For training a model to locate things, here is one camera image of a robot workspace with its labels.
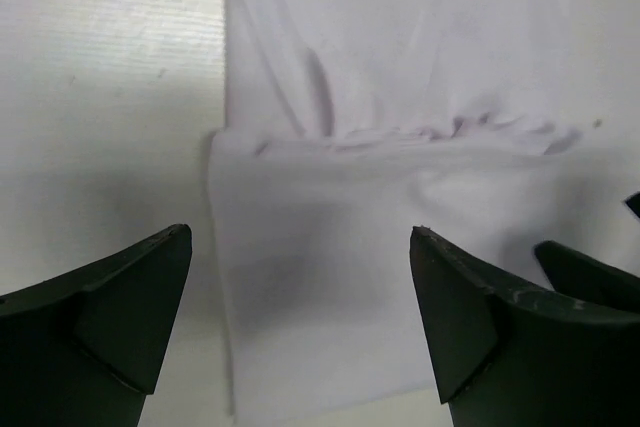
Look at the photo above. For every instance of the white t shirt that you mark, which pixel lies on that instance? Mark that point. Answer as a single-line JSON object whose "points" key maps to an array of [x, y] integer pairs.
{"points": [[349, 123]]}

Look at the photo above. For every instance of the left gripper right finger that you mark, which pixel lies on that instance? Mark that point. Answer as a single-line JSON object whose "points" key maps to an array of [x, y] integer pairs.
{"points": [[508, 352]]}

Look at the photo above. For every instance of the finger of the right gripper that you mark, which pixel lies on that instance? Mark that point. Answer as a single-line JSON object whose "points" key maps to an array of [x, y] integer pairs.
{"points": [[577, 275]]}

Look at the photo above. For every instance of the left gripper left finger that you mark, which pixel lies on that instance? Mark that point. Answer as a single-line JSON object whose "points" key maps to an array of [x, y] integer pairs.
{"points": [[86, 348]]}

